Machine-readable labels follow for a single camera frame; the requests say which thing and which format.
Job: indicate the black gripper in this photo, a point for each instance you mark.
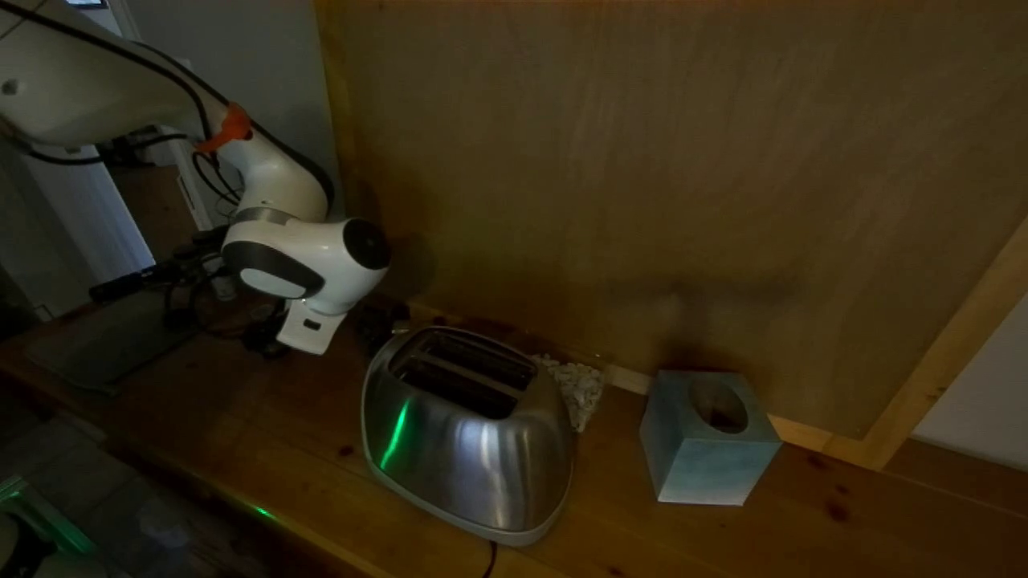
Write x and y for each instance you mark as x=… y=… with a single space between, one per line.
x=264 y=341

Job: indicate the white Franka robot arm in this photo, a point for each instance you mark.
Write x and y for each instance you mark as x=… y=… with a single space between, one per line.
x=289 y=242

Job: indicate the dark shiny small object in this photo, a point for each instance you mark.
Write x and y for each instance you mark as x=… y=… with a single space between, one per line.
x=385 y=320

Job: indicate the dark flat mat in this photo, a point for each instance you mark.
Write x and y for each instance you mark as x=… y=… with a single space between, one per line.
x=115 y=341

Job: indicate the stainless steel toaster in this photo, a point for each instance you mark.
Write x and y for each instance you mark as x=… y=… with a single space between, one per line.
x=469 y=435

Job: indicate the green-lit aluminium robot stand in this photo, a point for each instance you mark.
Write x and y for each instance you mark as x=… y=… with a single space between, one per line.
x=44 y=524

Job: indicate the pale crumpled bundle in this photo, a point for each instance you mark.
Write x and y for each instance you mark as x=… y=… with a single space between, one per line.
x=583 y=389

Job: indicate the large leaning wooden board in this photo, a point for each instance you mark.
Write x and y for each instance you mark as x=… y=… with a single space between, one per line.
x=685 y=182

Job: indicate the light blue tissue box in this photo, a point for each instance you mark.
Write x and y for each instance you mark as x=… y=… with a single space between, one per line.
x=709 y=439

